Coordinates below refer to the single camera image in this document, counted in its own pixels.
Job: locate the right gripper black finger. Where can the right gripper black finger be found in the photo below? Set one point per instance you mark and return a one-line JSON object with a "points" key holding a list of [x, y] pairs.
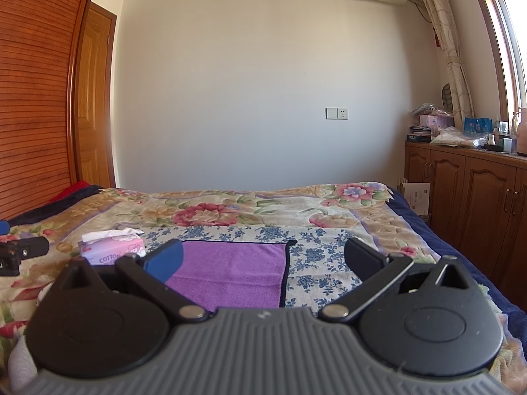
{"points": [[31, 247]]}

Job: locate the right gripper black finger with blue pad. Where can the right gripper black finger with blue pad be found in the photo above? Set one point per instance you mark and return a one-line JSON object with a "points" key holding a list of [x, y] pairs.
{"points": [[147, 278]]}

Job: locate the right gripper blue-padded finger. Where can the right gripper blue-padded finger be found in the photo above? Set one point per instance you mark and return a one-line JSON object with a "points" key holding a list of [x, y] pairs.
{"points": [[4, 227]]}

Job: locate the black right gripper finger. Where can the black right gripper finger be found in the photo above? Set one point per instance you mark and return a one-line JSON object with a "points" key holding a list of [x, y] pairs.
{"points": [[378, 274]]}

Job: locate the purple and grey microfibre towel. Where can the purple and grey microfibre towel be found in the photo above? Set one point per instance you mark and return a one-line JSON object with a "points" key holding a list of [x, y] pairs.
{"points": [[233, 275]]}

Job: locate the wooden room door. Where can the wooden room door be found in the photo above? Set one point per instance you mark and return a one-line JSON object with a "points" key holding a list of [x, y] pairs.
{"points": [[93, 98]]}

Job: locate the pink cotton tissue box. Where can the pink cotton tissue box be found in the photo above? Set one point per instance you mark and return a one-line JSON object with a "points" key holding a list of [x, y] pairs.
{"points": [[103, 248]]}

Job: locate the blue floral white cloth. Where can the blue floral white cloth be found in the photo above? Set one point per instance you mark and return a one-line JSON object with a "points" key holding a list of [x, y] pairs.
{"points": [[318, 272]]}

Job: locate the floral beige bed blanket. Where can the floral beige bed blanket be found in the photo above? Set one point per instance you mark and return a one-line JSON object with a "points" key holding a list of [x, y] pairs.
{"points": [[68, 327]]}

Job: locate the white cardboard box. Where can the white cardboard box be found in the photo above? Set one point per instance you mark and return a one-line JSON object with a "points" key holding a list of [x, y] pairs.
{"points": [[417, 196]]}

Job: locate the brown wooden cabinet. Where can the brown wooden cabinet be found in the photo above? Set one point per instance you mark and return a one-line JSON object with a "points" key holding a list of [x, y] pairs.
{"points": [[478, 205]]}

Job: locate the navy blue bed sheet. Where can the navy blue bed sheet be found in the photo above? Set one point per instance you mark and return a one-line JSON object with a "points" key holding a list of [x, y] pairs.
{"points": [[516, 317]]}

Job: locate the clear plastic bag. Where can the clear plastic bag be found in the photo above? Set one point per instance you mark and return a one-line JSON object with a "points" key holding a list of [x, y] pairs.
{"points": [[452, 137]]}

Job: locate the pink box on cabinet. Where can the pink box on cabinet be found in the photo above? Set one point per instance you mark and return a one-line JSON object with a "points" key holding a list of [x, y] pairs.
{"points": [[436, 122]]}

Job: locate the blue boxes on cabinet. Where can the blue boxes on cabinet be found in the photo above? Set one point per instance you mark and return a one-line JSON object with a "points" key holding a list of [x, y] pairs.
{"points": [[475, 126]]}

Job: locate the pink thermos jug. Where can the pink thermos jug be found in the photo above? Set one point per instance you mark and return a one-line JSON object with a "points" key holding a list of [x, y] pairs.
{"points": [[519, 127]]}

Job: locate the wooden slatted wardrobe door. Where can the wooden slatted wardrobe door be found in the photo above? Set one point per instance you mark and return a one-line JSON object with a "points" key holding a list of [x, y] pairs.
{"points": [[39, 52]]}

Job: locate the patterned cream curtain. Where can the patterned cream curtain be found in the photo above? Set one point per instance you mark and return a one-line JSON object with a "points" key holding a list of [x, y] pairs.
{"points": [[443, 22]]}

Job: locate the white wall socket switch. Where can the white wall socket switch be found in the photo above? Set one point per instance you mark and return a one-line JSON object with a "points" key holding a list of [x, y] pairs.
{"points": [[336, 113]]}

